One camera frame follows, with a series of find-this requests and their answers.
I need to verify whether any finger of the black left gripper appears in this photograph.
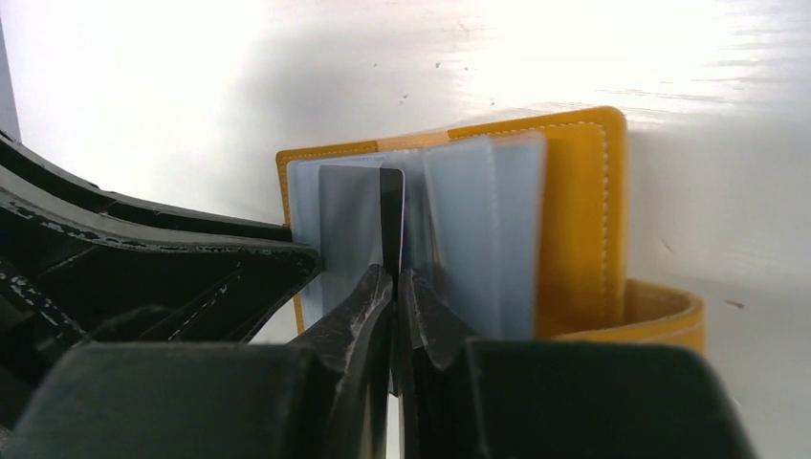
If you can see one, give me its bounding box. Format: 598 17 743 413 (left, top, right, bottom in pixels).
1 169 320 381
1 132 293 242

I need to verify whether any yellow leather card holder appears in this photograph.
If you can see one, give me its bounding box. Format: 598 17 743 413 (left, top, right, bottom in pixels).
275 106 705 353

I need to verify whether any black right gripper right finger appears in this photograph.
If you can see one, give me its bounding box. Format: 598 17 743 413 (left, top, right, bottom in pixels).
398 271 756 458

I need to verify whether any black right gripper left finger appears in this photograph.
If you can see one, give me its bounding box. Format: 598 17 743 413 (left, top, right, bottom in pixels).
2 265 394 458

